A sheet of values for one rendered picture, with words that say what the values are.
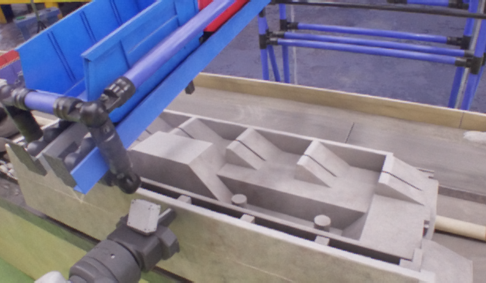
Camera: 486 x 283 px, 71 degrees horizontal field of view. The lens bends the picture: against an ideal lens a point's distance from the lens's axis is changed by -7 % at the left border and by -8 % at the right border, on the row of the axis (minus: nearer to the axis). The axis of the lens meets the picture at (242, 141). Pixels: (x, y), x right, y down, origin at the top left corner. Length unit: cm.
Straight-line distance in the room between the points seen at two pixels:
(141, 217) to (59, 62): 30
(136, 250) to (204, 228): 14
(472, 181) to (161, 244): 86
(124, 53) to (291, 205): 45
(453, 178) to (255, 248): 69
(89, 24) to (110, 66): 18
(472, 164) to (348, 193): 54
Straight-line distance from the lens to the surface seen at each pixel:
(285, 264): 63
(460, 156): 124
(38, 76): 67
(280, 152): 92
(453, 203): 108
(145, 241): 61
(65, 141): 66
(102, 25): 75
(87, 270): 57
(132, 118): 58
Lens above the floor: 147
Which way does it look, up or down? 36 degrees down
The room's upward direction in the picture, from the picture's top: 8 degrees counter-clockwise
